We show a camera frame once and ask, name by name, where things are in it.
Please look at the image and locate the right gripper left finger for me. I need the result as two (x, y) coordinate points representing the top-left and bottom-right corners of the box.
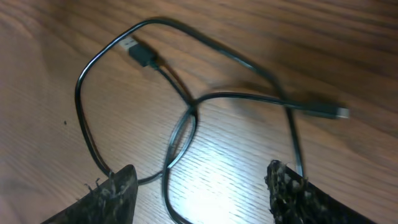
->
(44, 165), (138, 224)

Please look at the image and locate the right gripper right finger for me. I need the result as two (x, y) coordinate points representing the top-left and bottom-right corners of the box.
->
(265, 160), (373, 224)

